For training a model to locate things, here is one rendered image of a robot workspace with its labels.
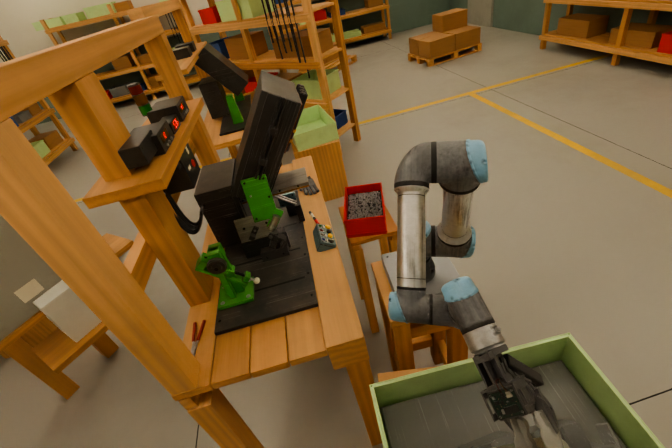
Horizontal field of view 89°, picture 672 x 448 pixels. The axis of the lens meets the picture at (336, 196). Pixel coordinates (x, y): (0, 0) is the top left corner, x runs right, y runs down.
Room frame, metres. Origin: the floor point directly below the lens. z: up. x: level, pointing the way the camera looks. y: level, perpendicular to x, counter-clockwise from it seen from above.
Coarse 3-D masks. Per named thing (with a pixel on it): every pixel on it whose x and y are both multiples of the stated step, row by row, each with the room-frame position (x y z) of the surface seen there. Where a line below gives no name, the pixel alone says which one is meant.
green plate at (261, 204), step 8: (264, 176) 1.36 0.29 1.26; (248, 184) 1.35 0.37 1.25; (256, 184) 1.35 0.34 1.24; (264, 184) 1.35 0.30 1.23; (248, 192) 1.34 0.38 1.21; (256, 192) 1.34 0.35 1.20; (264, 192) 1.34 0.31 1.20; (248, 200) 1.33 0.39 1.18; (256, 200) 1.33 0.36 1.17; (264, 200) 1.33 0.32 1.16; (272, 200) 1.33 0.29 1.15; (256, 208) 1.32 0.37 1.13; (264, 208) 1.32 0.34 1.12; (272, 208) 1.32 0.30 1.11; (256, 216) 1.31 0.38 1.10; (264, 216) 1.31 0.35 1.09
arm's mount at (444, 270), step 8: (384, 256) 1.06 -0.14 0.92; (392, 256) 1.05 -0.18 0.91; (384, 264) 1.01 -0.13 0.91; (392, 264) 1.00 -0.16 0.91; (440, 264) 0.95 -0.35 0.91; (448, 264) 0.94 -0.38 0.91; (392, 272) 0.96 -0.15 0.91; (440, 272) 0.91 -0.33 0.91; (448, 272) 0.90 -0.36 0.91; (456, 272) 0.89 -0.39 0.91; (392, 280) 0.92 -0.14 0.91; (432, 280) 0.88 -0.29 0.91; (440, 280) 0.87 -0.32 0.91; (448, 280) 0.86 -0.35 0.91; (392, 288) 0.91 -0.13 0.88; (432, 288) 0.84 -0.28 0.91; (440, 288) 0.83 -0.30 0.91
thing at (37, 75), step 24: (144, 24) 1.89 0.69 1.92; (48, 48) 1.16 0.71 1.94; (72, 48) 1.16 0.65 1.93; (96, 48) 1.30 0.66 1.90; (120, 48) 1.49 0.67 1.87; (0, 72) 0.83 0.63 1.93; (24, 72) 0.90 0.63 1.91; (48, 72) 0.98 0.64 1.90; (72, 72) 1.09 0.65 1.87; (0, 96) 0.79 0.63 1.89; (24, 96) 0.85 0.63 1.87; (0, 120) 0.74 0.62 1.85
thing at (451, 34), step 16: (432, 16) 7.48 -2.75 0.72; (448, 16) 7.15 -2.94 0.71; (464, 16) 7.22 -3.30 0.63; (432, 32) 7.35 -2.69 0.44; (448, 32) 7.02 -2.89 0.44; (464, 32) 6.79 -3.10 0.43; (480, 32) 6.86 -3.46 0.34; (416, 48) 7.06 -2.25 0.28; (432, 48) 6.61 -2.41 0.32; (448, 48) 6.71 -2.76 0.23; (464, 48) 6.76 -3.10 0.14; (480, 48) 6.85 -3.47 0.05; (432, 64) 6.60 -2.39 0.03
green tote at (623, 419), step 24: (528, 360) 0.52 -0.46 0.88; (552, 360) 0.52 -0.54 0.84; (576, 360) 0.48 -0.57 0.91; (384, 384) 0.51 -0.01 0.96; (408, 384) 0.51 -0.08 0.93; (432, 384) 0.51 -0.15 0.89; (456, 384) 0.52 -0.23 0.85; (600, 384) 0.40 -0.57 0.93; (600, 408) 0.37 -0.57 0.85; (624, 408) 0.33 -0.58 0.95; (384, 432) 0.39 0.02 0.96; (624, 432) 0.30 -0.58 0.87; (648, 432) 0.27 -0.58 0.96
